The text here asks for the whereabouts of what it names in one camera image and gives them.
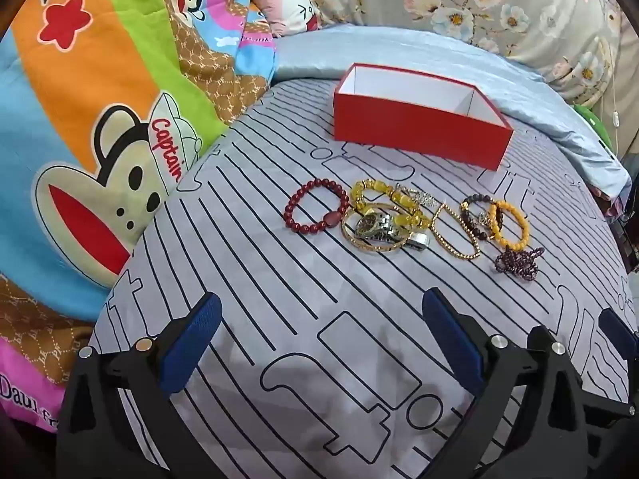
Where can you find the red cardboard box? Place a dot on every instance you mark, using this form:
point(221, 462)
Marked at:
point(424, 129)

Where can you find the silver wristwatch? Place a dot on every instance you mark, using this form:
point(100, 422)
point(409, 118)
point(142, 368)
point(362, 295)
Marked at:
point(372, 223)

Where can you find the green object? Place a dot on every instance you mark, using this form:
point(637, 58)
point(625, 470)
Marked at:
point(594, 119)

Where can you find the pink cartoon pillow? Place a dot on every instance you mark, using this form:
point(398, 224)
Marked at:
point(284, 5)

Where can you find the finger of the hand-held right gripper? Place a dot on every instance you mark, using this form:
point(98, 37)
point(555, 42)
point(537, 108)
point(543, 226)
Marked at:
point(619, 334)
point(606, 409)

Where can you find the gold bangle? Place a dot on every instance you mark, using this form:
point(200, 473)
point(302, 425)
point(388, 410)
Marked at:
point(374, 250)

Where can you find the light blue blanket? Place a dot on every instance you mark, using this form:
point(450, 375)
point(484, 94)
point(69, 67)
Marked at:
point(399, 50)

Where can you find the cartoon monkey printed blanket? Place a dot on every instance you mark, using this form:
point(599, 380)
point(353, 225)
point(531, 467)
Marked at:
point(100, 60)

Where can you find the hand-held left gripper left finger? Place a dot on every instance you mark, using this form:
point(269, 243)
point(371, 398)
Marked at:
point(192, 342)

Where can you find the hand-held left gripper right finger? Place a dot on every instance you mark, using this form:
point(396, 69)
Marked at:
point(452, 342)

